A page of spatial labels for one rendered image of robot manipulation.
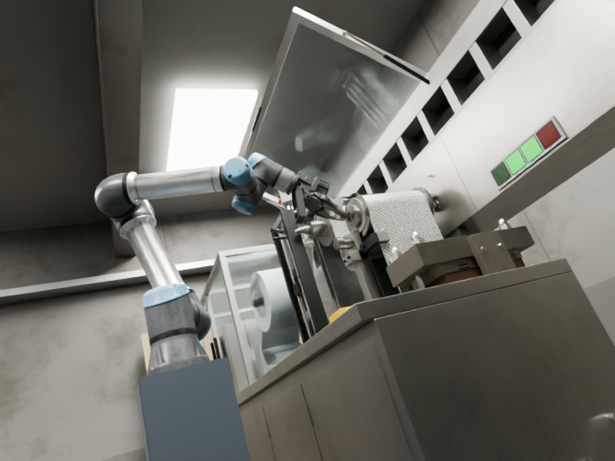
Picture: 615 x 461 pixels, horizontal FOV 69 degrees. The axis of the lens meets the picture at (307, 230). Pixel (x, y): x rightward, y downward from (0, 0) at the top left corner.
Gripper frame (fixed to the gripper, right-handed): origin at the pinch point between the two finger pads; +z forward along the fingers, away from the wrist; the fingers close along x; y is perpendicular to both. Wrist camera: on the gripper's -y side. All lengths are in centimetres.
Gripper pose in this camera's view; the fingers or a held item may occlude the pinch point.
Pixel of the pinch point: (342, 218)
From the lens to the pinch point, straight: 145.4
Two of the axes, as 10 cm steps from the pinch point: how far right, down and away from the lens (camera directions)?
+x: -3.2, 4.6, 8.3
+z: 8.8, 4.7, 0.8
